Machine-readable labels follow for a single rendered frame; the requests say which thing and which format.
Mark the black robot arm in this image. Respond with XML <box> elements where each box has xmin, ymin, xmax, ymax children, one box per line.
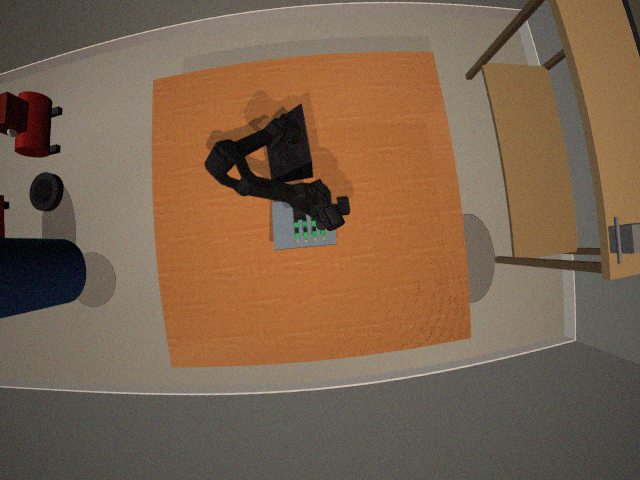
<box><xmin>204</xmin><ymin>113</ymin><xmax>345</xmax><ymax>231</ymax></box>

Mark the grey switch panel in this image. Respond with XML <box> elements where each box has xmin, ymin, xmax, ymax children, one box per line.
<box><xmin>272</xmin><ymin>201</ymin><xmax>337</xmax><ymax>250</ymax></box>

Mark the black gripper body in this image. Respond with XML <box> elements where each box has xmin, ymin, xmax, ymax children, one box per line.
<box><xmin>293</xmin><ymin>196</ymin><xmax>350</xmax><ymax>220</ymax></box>

